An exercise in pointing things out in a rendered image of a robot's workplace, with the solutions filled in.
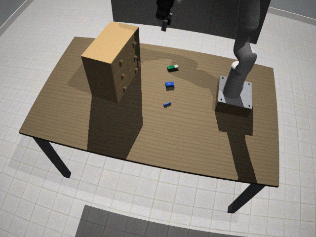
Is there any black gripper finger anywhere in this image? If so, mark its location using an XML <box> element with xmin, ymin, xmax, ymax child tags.
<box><xmin>166</xmin><ymin>13</ymin><xmax>173</xmax><ymax>25</ymax></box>
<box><xmin>158</xmin><ymin>19</ymin><xmax>168</xmax><ymax>32</ymax></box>

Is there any brown wooden drawer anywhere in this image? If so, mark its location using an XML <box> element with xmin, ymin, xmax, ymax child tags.
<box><xmin>126</xmin><ymin>30</ymin><xmax>139</xmax><ymax>57</ymax></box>
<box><xmin>129</xmin><ymin>57</ymin><xmax>140</xmax><ymax>82</ymax></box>
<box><xmin>128</xmin><ymin>44</ymin><xmax>140</xmax><ymax>70</ymax></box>
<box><xmin>112</xmin><ymin>46</ymin><xmax>127</xmax><ymax>77</ymax></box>
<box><xmin>114</xmin><ymin>61</ymin><xmax>128</xmax><ymax>90</ymax></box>
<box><xmin>117</xmin><ymin>74</ymin><xmax>129</xmax><ymax>102</ymax></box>

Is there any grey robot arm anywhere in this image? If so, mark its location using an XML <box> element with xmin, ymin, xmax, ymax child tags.
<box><xmin>223</xmin><ymin>0</ymin><xmax>260</xmax><ymax>99</ymax></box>

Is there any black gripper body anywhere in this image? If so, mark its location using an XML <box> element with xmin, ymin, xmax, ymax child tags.
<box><xmin>156</xmin><ymin>0</ymin><xmax>182</xmax><ymax>20</ymax></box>

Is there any small wooden chest of drawers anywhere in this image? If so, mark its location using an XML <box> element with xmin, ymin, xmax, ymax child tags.
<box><xmin>81</xmin><ymin>21</ymin><xmax>139</xmax><ymax>104</ymax></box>

